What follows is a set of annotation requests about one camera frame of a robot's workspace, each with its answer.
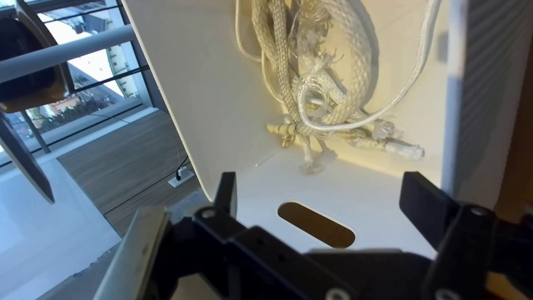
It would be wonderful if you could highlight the thin white string bundle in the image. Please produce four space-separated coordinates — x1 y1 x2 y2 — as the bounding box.
232 0 445 177

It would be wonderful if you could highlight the white round table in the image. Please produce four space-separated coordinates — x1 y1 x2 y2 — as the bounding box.
0 24 139 205

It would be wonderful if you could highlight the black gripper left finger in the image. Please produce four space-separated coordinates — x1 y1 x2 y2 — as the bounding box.
194 172 262 262

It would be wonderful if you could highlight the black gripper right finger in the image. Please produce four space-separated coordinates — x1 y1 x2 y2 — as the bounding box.
400 172 533 300

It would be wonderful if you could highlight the brown chair by window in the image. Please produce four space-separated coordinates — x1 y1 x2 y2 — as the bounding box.
0 0 74 112

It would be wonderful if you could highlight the white plastic basket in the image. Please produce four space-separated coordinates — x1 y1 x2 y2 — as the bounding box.
90 0 533 300

